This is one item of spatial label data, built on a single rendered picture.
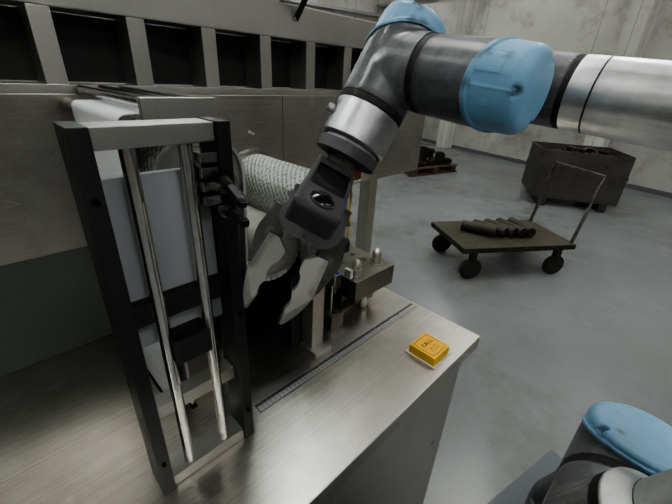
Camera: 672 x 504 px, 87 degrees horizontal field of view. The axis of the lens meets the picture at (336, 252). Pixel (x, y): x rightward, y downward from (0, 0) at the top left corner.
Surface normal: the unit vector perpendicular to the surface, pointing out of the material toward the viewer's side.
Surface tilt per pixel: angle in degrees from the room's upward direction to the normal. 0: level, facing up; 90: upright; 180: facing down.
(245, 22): 90
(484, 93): 96
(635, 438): 8
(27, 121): 90
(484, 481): 0
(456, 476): 0
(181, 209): 90
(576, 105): 110
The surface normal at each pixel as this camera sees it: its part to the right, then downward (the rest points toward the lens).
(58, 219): 0.71, 0.34
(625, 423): 0.14, -0.93
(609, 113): -0.71, 0.56
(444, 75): -0.70, 0.18
